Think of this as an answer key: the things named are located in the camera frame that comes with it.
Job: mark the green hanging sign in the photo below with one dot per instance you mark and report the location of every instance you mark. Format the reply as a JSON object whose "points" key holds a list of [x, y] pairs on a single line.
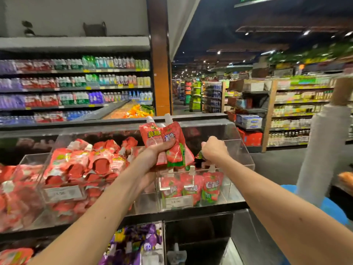
{"points": [[255, 0]]}

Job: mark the person's right hand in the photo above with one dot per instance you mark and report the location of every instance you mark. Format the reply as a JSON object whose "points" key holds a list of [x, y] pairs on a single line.
{"points": [[215, 150]]}

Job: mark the person's left forearm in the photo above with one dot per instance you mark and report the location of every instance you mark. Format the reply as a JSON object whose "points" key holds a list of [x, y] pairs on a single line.
{"points": [[93, 220]]}

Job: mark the shelf of bottled drinks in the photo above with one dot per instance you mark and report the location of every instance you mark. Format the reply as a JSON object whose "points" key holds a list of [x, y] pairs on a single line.
{"points": [[69, 88]]}

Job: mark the stack of blue white boxes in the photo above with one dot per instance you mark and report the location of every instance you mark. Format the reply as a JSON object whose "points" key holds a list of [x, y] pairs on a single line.
{"points": [[249, 121]]}

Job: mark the person's right forearm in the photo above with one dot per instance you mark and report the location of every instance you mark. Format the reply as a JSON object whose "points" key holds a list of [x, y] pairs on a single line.
{"points": [[275, 212]]}

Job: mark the person's left thumb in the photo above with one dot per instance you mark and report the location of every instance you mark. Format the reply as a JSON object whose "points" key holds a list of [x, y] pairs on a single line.
{"points": [[165, 146]]}

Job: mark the grey box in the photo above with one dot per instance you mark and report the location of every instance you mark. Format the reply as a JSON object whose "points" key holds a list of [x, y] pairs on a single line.
{"points": [[94, 29]]}

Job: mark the pile of orange produce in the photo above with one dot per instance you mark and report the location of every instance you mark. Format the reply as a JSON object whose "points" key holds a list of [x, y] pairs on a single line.
{"points": [[139, 110]]}

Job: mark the clear acrylic bin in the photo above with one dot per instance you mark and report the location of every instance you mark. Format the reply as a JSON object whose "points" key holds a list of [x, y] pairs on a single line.
{"points": [[237, 162], [8, 151], [55, 146]]}

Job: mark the wooden shelf of bottles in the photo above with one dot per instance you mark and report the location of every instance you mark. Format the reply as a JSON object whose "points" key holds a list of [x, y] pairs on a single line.
{"points": [[297, 113]]}

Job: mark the red spouted jelly pouch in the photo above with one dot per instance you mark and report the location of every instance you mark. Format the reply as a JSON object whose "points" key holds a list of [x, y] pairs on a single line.
{"points": [[150, 135], [194, 187], [211, 187], [176, 151], [171, 187]]}

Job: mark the green product display stack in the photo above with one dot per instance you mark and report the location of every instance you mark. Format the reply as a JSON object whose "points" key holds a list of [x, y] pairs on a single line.
{"points": [[196, 96]]}

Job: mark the white spouted pouch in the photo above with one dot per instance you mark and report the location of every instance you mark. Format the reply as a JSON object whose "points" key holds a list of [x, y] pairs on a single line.
{"points": [[176, 256]]}

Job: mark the white plastic bag roll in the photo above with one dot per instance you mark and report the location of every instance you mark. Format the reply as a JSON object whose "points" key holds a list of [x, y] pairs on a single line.
{"points": [[322, 151]]}

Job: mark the pile of red packets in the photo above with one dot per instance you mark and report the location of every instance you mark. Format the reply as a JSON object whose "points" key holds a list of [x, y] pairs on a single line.
{"points": [[15, 257]]}

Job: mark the brown wooden column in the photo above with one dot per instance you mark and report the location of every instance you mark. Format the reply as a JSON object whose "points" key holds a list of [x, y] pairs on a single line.
{"points": [[161, 60]]}

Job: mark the person's left hand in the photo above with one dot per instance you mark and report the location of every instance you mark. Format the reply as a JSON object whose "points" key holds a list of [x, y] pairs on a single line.
{"points": [[146, 162]]}

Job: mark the blue plastic basket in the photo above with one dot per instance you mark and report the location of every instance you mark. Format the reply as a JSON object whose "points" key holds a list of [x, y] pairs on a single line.
{"points": [[333, 209]]}

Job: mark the shelf of dark bottles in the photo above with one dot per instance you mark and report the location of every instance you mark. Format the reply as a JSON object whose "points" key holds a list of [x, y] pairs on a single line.
{"points": [[213, 97]]}

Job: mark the red cardboard box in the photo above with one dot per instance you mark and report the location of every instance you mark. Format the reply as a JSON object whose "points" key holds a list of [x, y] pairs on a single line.
{"points": [[252, 137]]}

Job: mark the white price label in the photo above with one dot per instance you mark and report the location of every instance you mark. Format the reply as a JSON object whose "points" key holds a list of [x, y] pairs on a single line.
{"points": [[64, 193], [179, 202]]}

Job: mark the pile of purple packets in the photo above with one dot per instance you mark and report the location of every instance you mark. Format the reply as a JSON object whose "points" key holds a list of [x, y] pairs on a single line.
{"points": [[132, 245]]}

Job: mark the brown cardboard box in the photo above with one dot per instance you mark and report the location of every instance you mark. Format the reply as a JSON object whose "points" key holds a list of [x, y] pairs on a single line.
{"points": [[248, 85]]}

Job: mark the pile of red pouches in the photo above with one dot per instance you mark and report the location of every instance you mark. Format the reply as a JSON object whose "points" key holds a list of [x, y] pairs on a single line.
{"points": [[88, 168], [16, 198]]}

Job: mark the person's right fingers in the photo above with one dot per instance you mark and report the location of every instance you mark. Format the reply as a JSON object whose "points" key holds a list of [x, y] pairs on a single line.
{"points": [[207, 151]]}

